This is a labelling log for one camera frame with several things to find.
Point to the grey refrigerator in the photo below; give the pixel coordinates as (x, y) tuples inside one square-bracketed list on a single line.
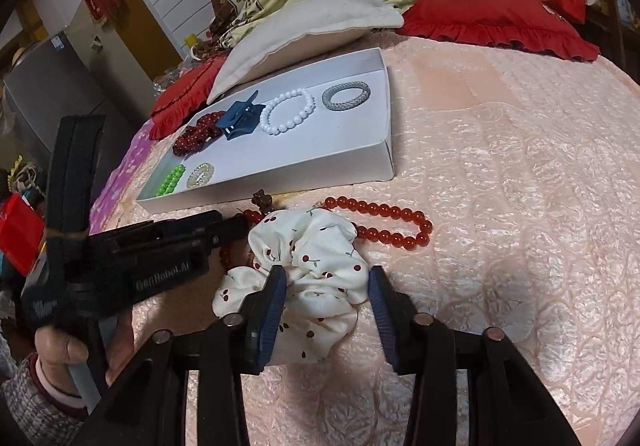
[(60, 76)]

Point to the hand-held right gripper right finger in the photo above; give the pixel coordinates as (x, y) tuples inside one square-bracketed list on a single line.
[(382, 306)]

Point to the purple floral sheet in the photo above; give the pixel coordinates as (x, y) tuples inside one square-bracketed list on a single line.
[(120, 176)]

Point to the dark red dotted scrunchie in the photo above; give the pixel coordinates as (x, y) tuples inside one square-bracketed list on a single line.
[(192, 138)]

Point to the blue hair claw clip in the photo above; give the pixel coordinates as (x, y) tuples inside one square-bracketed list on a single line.
[(240, 118)]

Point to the red box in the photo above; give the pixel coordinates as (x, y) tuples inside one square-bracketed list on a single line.
[(20, 231)]

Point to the person's left forearm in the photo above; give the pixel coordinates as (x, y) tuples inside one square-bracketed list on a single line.
[(30, 396)]

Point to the clear plastic bag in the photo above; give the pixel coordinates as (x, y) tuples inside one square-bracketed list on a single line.
[(170, 76)]

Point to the red ruffled pillow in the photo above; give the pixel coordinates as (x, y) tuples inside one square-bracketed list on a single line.
[(490, 16), (185, 91)]

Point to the white pillow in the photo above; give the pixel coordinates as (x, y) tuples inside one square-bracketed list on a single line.
[(300, 31)]

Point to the white cardboard box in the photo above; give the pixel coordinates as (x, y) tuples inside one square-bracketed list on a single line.
[(300, 166)]

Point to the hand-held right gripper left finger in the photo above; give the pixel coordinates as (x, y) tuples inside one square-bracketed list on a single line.
[(270, 306)]

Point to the person's left hand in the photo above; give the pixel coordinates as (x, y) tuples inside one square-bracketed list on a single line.
[(55, 343)]

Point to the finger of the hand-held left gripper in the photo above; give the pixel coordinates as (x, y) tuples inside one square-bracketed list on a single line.
[(235, 231)]

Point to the white cherry print scrunchie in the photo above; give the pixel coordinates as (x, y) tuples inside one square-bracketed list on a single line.
[(320, 251)]

